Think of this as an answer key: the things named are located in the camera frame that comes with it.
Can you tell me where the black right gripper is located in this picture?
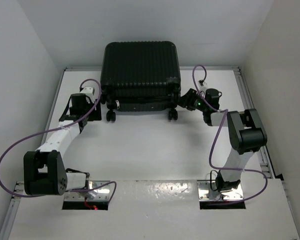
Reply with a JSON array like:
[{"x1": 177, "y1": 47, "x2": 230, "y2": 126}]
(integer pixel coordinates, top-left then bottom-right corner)
[{"x1": 173, "y1": 88, "x2": 208, "y2": 113}]

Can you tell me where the black suitcase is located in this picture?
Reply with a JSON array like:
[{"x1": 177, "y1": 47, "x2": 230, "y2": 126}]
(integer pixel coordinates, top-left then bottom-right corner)
[{"x1": 100, "y1": 41, "x2": 181, "y2": 122}]

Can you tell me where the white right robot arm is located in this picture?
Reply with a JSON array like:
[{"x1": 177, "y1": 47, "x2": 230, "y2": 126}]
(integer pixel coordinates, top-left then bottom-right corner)
[{"x1": 178, "y1": 88, "x2": 268, "y2": 192}]

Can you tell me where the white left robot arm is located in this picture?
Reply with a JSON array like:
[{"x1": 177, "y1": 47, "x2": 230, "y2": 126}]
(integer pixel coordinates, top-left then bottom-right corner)
[{"x1": 23, "y1": 87, "x2": 101, "y2": 196}]

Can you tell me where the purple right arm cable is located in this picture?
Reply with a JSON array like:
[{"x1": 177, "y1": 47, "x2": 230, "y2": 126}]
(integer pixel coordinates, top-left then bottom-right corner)
[{"x1": 192, "y1": 65, "x2": 269, "y2": 206}]

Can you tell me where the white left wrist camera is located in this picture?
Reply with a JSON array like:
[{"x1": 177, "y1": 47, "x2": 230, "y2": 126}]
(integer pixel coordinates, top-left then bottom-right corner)
[{"x1": 80, "y1": 86, "x2": 95, "y2": 99}]

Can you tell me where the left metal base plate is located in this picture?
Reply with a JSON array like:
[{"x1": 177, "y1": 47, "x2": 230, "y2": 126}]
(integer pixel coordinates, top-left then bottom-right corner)
[{"x1": 63, "y1": 180, "x2": 111, "y2": 202}]

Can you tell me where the metal base plate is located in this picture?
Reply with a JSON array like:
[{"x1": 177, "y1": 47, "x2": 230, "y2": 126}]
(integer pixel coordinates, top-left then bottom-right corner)
[
  {"x1": 197, "y1": 180, "x2": 244, "y2": 202},
  {"x1": 63, "y1": 180, "x2": 111, "y2": 202}
]

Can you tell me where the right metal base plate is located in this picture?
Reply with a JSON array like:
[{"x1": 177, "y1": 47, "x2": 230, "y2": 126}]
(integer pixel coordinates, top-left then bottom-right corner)
[{"x1": 197, "y1": 180, "x2": 244, "y2": 202}]

